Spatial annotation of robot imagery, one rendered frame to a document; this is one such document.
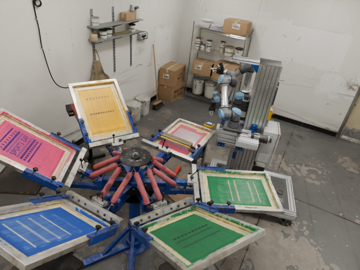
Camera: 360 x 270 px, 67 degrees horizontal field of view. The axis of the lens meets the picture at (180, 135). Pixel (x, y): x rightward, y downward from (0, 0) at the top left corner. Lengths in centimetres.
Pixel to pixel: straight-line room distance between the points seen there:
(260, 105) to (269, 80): 32
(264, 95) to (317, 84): 320
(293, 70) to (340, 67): 86
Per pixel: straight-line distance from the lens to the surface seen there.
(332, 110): 666
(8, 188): 306
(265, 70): 330
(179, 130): 374
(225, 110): 326
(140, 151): 269
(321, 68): 640
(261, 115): 349
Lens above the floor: 289
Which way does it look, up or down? 32 degrees down
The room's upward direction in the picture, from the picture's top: 7 degrees clockwise
